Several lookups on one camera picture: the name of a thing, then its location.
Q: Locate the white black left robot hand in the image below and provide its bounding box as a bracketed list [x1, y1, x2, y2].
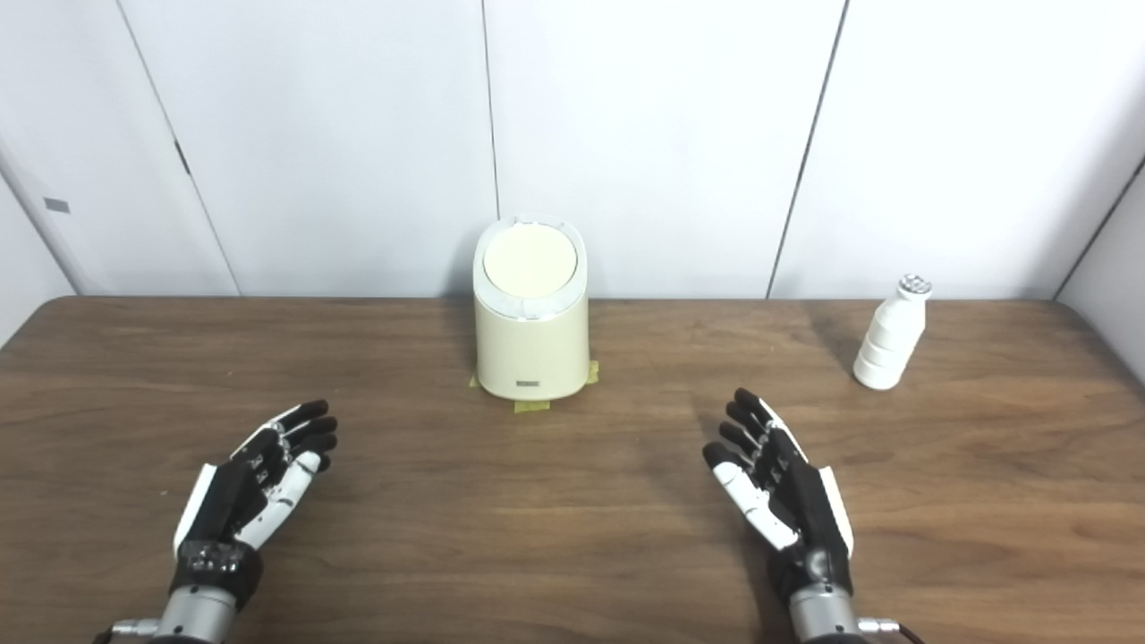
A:
[169, 400, 339, 611]

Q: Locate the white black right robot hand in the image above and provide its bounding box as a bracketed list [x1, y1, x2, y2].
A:
[702, 387, 856, 602]

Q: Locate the small white plastic bottle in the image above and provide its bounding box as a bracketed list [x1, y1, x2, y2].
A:
[852, 274, 933, 391]

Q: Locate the cream round bin lid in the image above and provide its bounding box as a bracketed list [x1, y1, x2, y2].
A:
[483, 225, 579, 296]

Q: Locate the cream-colored bin body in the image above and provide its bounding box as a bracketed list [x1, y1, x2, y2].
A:
[472, 215, 591, 402]

